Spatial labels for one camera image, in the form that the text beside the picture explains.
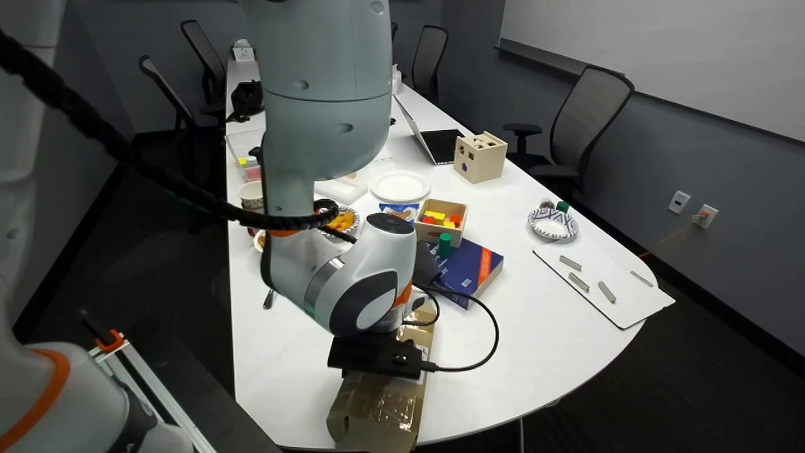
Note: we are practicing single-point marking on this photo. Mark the brown cardboard box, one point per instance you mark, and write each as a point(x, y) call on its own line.
point(377, 413)

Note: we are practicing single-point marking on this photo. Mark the white foam tray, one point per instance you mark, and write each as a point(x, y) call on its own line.
point(342, 189)

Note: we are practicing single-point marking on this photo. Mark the green block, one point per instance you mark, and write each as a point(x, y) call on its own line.
point(445, 246)

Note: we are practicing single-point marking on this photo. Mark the open laptop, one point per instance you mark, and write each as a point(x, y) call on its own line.
point(436, 144)

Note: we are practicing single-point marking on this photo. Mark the small wooden tray with blocks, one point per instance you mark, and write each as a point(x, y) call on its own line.
point(438, 217)

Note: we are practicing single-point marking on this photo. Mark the white wall outlet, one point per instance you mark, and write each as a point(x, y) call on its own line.
point(678, 203)

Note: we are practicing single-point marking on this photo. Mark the black office chair left far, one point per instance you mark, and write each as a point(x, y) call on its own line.
point(214, 74)

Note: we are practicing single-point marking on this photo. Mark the wooden cube with holes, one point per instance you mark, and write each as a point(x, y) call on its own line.
point(478, 157)

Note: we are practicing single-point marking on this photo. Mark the black office chair right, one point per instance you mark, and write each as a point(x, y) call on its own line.
point(584, 114)

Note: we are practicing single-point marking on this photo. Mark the black office chair left near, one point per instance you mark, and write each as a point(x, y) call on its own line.
point(184, 119)

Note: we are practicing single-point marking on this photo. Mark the black office chair far end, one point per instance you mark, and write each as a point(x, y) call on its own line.
point(426, 61)

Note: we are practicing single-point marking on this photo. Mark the clear plastic bin with toys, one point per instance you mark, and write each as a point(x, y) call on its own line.
point(249, 169)

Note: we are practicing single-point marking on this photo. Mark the blue snack packet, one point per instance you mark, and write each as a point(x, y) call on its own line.
point(405, 212)

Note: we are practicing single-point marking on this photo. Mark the white tissue box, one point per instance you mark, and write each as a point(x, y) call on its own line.
point(243, 51)

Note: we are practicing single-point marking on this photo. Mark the black office chair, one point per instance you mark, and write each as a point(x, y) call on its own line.
point(584, 114)
point(214, 74)
point(184, 119)

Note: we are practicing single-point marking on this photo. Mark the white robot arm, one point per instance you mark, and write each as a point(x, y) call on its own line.
point(326, 74)

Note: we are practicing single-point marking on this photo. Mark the small bowl with orange snacks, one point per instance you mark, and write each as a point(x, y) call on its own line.
point(345, 223)

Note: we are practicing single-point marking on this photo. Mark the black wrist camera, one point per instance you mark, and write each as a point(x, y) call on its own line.
point(375, 354)

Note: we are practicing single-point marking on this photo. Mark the white and red cup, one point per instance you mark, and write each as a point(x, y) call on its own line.
point(253, 197)

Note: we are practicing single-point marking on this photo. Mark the white plate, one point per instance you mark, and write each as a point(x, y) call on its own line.
point(401, 187)

